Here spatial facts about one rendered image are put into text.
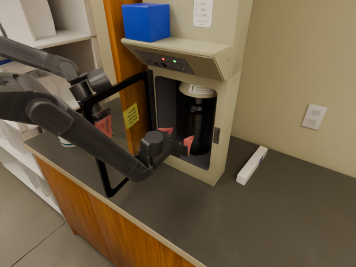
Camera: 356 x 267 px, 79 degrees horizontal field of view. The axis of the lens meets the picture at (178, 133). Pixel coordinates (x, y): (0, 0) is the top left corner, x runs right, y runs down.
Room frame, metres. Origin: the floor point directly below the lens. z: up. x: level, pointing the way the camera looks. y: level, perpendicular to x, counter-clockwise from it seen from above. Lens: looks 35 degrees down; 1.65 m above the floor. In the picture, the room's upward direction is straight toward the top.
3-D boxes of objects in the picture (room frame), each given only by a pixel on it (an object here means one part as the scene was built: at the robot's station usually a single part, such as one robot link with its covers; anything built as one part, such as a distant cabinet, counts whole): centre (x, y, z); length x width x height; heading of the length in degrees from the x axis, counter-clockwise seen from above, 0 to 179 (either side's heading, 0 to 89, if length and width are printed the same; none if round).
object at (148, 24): (0.72, 0.09, 1.56); 0.10 x 0.10 x 0.09; 56
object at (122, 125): (0.65, 0.19, 1.19); 0.30 x 0.01 x 0.40; 152
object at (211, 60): (0.67, 0.01, 1.46); 0.32 x 0.12 x 0.10; 56
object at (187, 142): (0.64, -0.02, 1.17); 0.09 x 0.07 x 0.07; 146
